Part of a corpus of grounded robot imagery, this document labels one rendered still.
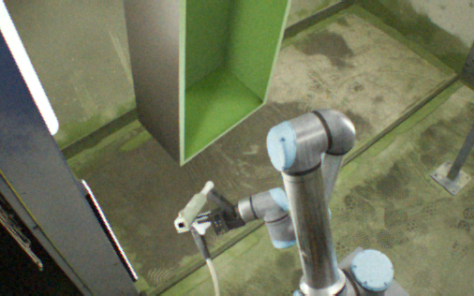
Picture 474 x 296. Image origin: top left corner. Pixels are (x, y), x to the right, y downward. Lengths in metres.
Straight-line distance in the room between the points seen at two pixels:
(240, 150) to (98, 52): 1.08
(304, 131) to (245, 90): 1.45
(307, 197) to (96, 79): 2.00
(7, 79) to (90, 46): 2.03
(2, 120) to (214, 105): 1.66
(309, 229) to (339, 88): 2.08
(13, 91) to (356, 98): 2.60
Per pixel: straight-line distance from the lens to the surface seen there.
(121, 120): 3.11
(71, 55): 3.00
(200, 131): 2.47
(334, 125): 1.26
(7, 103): 1.05
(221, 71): 2.71
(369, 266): 1.61
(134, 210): 2.78
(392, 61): 3.65
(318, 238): 1.38
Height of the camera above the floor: 2.35
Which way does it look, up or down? 51 degrees down
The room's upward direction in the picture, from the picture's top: 4 degrees counter-clockwise
